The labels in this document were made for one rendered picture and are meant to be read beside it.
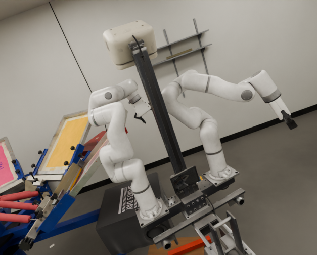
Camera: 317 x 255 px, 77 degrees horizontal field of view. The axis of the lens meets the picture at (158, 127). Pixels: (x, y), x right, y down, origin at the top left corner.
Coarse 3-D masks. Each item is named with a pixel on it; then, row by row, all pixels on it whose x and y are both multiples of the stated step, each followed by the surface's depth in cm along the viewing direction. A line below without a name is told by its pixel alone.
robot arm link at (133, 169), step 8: (128, 160) 96; (136, 160) 94; (120, 168) 94; (128, 168) 93; (136, 168) 92; (144, 168) 97; (120, 176) 93; (128, 176) 93; (136, 176) 93; (144, 176) 96; (136, 184) 94; (144, 184) 96; (136, 192) 96
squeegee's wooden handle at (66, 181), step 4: (72, 164) 159; (76, 164) 162; (72, 168) 155; (76, 168) 158; (68, 172) 148; (72, 172) 151; (76, 172) 154; (64, 176) 142; (68, 176) 145; (72, 176) 148; (64, 180) 139; (68, 180) 141; (60, 184) 133; (64, 184) 136; (68, 184) 138; (56, 188) 129; (60, 188) 130; (64, 188) 133; (56, 192) 126
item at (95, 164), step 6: (126, 114) 151; (102, 138) 165; (102, 144) 166; (108, 144) 109; (96, 150) 167; (90, 156) 169; (96, 162) 112; (90, 168) 112; (96, 168) 113; (84, 174) 113; (90, 174) 113; (84, 180) 114; (78, 186) 115; (72, 192) 116
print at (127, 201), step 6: (120, 192) 164; (126, 192) 161; (120, 198) 157; (126, 198) 154; (132, 198) 151; (120, 204) 150; (126, 204) 147; (132, 204) 145; (138, 204) 143; (120, 210) 143; (126, 210) 141
